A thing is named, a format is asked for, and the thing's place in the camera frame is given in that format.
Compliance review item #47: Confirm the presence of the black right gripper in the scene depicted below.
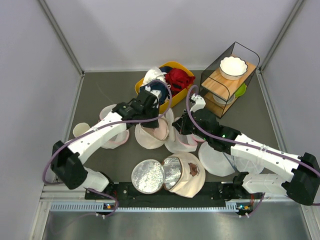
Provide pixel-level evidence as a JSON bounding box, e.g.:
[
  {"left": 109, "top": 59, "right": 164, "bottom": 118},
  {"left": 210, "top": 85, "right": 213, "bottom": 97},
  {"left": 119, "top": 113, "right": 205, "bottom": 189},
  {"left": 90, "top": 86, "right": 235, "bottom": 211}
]
[{"left": 173, "top": 108, "right": 211, "bottom": 142}]

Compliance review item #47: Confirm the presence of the yellow plastic basket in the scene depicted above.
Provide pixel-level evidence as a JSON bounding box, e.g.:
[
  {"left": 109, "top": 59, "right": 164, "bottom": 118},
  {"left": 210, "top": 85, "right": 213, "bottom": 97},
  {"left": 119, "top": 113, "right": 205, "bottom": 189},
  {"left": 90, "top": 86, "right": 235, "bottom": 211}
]
[{"left": 134, "top": 61, "right": 195, "bottom": 114}]

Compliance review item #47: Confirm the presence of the black wire shelf rack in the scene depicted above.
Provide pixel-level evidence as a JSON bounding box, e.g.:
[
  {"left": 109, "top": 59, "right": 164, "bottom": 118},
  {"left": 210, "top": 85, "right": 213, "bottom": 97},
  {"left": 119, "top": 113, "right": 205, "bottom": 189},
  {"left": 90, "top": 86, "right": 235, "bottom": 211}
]
[{"left": 199, "top": 41, "right": 260, "bottom": 118}]

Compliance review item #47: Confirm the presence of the dark blue bra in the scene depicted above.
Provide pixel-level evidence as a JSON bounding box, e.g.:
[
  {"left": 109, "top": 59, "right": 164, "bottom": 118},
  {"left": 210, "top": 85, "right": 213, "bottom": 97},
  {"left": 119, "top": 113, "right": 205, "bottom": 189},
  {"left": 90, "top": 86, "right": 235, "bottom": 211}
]
[{"left": 149, "top": 81, "right": 169, "bottom": 105}]

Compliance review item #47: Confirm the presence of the red bra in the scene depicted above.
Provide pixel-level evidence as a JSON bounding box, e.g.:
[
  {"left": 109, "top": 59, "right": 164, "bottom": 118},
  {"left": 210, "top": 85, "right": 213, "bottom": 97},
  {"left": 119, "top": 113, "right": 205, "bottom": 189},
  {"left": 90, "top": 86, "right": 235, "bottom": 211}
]
[{"left": 165, "top": 68, "right": 195, "bottom": 96}]

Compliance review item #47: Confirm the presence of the pink trimmed bag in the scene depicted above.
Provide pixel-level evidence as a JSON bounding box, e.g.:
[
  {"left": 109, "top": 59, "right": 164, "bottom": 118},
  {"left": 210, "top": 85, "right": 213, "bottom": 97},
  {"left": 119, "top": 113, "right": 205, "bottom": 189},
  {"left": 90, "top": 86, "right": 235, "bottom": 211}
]
[
  {"left": 164, "top": 129, "right": 198, "bottom": 154},
  {"left": 99, "top": 104, "right": 130, "bottom": 149}
]

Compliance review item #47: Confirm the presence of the white bra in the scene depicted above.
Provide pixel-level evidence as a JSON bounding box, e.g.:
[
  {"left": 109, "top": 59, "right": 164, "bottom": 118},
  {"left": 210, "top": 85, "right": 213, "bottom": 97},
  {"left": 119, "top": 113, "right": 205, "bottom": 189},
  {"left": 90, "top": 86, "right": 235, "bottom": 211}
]
[{"left": 141, "top": 67, "right": 167, "bottom": 86}]

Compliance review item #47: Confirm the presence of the grey trimmed white mesh bag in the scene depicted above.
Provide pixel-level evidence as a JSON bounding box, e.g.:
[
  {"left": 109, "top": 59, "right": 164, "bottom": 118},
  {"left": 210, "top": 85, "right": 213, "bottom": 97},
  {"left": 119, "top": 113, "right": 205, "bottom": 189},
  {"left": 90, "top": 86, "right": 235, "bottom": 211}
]
[{"left": 198, "top": 142, "right": 264, "bottom": 177}]

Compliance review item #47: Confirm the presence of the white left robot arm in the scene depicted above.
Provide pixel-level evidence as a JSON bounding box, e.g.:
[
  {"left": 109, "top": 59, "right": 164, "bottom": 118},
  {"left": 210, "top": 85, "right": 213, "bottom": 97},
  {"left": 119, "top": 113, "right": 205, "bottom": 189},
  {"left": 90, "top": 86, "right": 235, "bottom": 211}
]
[{"left": 50, "top": 87, "right": 162, "bottom": 199}]

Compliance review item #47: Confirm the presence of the pale pink bra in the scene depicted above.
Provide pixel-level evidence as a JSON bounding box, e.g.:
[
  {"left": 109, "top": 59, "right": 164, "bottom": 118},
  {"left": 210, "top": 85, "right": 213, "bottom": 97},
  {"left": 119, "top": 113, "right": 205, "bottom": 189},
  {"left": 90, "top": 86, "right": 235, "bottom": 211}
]
[{"left": 142, "top": 118, "right": 169, "bottom": 141}]

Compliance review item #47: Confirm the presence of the pink trimmed bag left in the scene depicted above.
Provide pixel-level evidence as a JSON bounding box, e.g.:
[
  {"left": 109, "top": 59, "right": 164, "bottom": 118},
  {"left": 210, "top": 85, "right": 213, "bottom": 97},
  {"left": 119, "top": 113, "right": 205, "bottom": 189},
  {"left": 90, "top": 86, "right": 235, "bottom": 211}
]
[{"left": 99, "top": 104, "right": 130, "bottom": 149}]

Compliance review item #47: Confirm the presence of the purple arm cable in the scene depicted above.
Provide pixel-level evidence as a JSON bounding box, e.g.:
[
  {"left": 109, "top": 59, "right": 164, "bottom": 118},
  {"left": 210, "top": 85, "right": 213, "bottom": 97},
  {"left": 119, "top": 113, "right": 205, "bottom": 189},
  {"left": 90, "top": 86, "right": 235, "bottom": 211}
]
[
  {"left": 186, "top": 84, "right": 320, "bottom": 217},
  {"left": 42, "top": 79, "right": 173, "bottom": 213}
]

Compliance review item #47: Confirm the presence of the beige foil lined bear bag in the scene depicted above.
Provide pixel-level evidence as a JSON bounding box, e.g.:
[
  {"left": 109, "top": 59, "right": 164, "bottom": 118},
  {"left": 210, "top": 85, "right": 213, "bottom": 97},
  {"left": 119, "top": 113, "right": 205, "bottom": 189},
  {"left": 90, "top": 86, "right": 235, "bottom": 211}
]
[{"left": 131, "top": 152, "right": 206, "bottom": 198}]

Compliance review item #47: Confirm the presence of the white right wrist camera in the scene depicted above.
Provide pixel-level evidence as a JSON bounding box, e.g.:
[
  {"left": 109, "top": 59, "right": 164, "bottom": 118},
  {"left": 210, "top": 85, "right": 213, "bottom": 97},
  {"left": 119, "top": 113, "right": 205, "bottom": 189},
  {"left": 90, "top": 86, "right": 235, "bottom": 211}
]
[{"left": 189, "top": 93, "right": 206, "bottom": 113}]

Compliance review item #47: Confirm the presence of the green plastic bowl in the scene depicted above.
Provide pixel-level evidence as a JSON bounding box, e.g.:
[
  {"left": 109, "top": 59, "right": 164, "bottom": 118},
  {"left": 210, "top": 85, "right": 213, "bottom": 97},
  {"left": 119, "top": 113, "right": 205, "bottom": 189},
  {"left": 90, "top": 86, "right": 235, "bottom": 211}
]
[{"left": 234, "top": 83, "right": 247, "bottom": 98}]

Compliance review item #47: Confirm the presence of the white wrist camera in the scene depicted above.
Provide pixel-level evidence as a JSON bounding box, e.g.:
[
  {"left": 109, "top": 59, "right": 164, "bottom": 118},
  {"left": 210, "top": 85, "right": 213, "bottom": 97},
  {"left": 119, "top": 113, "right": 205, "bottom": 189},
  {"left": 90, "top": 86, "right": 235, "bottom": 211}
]
[
  {"left": 189, "top": 93, "right": 206, "bottom": 113},
  {"left": 144, "top": 86, "right": 162, "bottom": 99}
]

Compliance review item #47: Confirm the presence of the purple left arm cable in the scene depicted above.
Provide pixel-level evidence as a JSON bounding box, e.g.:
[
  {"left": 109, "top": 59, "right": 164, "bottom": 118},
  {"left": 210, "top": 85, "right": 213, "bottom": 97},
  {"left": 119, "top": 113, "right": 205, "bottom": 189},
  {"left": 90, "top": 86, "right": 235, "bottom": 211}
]
[{"left": 42, "top": 79, "right": 173, "bottom": 213}]

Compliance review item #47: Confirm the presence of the pink trimmed bag centre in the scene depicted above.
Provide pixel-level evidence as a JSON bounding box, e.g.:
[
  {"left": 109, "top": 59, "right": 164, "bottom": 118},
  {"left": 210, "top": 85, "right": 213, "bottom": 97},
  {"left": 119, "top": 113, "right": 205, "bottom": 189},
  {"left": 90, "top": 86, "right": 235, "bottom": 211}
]
[{"left": 164, "top": 129, "right": 198, "bottom": 154}]

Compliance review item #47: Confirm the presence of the beige mesh bag with glasses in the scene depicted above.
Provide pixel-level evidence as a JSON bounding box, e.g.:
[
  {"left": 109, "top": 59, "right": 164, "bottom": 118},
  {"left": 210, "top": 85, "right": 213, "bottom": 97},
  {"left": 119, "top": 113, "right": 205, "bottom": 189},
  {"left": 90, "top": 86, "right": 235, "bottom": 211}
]
[{"left": 134, "top": 108, "right": 174, "bottom": 150}]

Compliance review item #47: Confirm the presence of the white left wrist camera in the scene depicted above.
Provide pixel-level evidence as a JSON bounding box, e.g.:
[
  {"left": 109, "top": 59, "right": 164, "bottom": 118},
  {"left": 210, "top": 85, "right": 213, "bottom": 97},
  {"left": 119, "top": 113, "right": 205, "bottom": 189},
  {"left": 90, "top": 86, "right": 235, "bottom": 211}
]
[{"left": 144, "top": 86, "right": 162, "bottom": 99}]

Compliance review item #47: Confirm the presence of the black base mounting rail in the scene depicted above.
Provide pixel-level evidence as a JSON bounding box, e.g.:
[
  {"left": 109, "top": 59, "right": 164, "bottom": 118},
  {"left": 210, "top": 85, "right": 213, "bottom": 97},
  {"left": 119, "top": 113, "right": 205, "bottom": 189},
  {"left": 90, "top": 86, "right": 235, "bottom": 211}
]
[{"left": 84, "top": 180, "right": 262, "bottom": 208}]

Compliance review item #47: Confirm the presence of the white scalloped bowl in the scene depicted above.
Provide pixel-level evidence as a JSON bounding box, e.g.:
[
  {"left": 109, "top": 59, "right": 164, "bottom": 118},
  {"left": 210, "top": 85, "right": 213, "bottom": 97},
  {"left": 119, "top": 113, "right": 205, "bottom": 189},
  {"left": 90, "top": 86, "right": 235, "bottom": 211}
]
[{"left": 219, "top": 56, "right": 248, "bottom": 81}]

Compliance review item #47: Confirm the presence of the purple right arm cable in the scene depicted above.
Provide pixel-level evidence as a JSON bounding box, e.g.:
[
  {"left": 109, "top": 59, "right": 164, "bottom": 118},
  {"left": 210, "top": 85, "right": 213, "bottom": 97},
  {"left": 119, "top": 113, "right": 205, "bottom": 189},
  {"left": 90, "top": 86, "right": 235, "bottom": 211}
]
[{"left": 186, "top": 84, "right": 320, "bottom": 217}]

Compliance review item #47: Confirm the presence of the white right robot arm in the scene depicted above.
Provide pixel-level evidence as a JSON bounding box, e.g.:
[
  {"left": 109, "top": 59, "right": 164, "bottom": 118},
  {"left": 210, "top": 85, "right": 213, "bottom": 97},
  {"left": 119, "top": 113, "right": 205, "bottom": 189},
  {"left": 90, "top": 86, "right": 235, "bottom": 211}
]
[{"left": 172, "top": 108, "right": 320, "bottom": 206}]

